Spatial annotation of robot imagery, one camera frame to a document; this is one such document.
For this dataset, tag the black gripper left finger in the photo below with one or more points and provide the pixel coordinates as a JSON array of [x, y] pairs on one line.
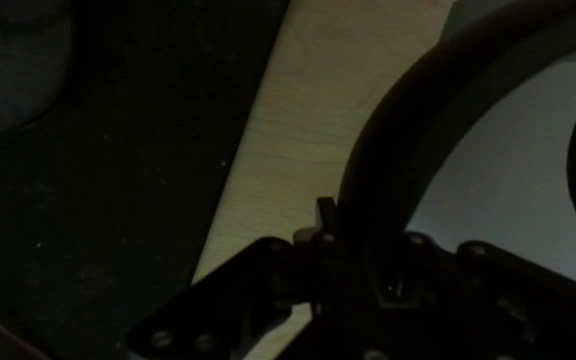
[[224, 315]]

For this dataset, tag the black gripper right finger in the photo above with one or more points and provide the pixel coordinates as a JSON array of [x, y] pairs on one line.
[[476, 303]]

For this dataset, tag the black and silver headphones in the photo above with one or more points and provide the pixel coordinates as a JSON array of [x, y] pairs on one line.
[[421, 120]]

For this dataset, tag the black desk mat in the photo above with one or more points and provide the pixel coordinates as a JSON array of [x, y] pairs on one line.
[[119, 125]]

